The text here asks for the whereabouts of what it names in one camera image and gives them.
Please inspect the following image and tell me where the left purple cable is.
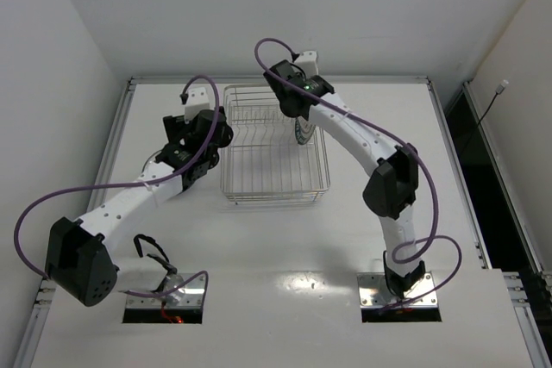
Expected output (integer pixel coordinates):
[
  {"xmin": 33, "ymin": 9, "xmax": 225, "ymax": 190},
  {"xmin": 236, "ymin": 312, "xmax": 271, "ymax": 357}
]
[{"xmin": 13, "ymin": 74, "xmax": 222, "ymax": 297}]

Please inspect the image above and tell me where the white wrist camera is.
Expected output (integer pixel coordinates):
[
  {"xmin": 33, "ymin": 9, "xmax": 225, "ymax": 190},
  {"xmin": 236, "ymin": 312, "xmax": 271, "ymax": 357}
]
[
  {"xmin": 180, "ymin": 87, "xmax": 210, "ymax": 122},
  {"xmin": 294, "ymin": 50, "xmax": 319, "ymax": 78}
]

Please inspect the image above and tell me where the green rimmed plate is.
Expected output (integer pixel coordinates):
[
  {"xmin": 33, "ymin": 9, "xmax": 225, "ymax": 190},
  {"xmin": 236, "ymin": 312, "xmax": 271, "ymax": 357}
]
[{"xmin": 294, "ymin": 117, "xmax": 316, "ymax": 146}]

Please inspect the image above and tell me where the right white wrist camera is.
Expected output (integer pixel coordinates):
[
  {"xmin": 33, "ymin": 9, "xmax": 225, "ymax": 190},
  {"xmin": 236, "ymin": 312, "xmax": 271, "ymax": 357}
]
[{"xmin": 294, "ymin": 50, "xmax": 319, "ymax": 78}]

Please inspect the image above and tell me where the metal wire dish rack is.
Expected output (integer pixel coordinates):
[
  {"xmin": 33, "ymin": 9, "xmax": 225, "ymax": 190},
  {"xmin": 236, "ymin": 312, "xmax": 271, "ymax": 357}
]
[{"xmin": 220, "ymin": 84, "xmax": 330, "ymax": 205}]

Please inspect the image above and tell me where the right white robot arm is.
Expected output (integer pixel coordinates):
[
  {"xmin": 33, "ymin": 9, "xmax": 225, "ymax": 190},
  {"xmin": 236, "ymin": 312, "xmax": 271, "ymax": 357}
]
[{"xmin": 263, "ymin": 59, "xmax": 425, "ymax": 299}]

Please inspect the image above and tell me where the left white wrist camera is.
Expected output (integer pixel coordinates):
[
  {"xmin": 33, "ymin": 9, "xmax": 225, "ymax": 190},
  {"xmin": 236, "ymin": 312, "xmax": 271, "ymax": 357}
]
[{"xmin": 180, "ymin": 87, "xmax": 210, "ymax": 122}]

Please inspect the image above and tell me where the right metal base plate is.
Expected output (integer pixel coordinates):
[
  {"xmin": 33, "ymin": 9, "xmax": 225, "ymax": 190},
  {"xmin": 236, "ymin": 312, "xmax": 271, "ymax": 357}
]
[{"xmin": 357, "ymin": 272, "xmax": 438, "ymax": 310}]

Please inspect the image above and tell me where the metal base plate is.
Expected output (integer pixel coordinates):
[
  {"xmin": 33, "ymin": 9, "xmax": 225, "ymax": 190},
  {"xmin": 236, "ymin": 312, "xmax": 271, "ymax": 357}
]
[
  {"xmin": 357, "ymin": 272, "xmax": 438, "ymax": 310},
  {"xmin": 125, "ymin": 271, "xmax": 209, "ymax": 311}
]

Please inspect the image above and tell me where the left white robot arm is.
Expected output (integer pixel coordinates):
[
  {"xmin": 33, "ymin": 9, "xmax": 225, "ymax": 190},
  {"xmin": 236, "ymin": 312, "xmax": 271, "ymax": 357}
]
[{"xmin": 45, "ymin": 108, "xmax": 234, "ymax": 307}]

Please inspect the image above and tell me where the black wall cable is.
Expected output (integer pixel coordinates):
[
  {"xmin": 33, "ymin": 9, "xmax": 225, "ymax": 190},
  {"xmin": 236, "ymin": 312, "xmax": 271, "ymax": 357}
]
[{"xmin": 455, "ymin": 79, "xmax": 510, "ymax": 158}]

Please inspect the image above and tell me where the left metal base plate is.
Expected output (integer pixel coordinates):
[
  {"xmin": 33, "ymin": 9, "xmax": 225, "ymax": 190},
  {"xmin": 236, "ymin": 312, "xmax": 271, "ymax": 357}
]
[{"xmin": 125, "ymin": 271, "xmax": 209, "ymax": 311}]

